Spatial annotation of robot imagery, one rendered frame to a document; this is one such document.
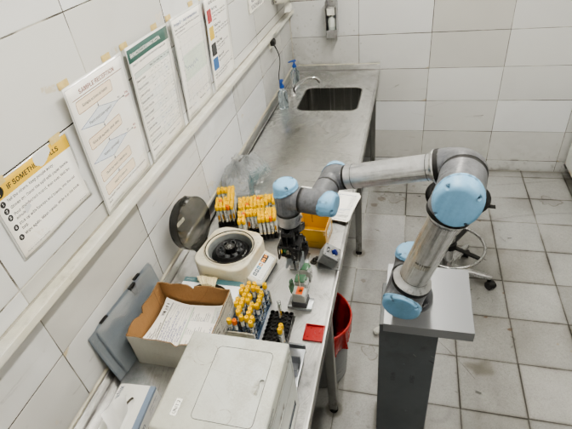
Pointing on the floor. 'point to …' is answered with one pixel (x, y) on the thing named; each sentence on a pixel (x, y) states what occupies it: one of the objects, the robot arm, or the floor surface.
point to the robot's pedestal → (403, 377)
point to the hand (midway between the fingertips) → (297, 265)
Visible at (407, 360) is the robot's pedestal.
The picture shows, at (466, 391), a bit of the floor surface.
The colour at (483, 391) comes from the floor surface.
